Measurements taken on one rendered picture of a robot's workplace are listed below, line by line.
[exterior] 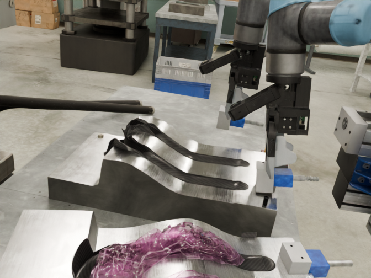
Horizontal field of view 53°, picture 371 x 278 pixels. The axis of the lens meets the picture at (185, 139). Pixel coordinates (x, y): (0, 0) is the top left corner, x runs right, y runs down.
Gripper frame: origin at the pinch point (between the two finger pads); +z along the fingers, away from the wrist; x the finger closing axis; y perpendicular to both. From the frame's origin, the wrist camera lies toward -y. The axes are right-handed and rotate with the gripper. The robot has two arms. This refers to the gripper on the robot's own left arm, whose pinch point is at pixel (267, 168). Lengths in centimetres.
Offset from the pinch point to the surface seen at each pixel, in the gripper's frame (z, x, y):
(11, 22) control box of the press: -32, 36, -81
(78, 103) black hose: -7, 27, -56
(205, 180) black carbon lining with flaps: 4.0, 0.9, -13.5
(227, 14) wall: -62, 636, -53
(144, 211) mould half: 9.4, -6.2, -25.9
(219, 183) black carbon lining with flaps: 4.5, 0.4, -10.3
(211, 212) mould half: 8.2, -6.5, -11.2
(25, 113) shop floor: 39, 208, -196
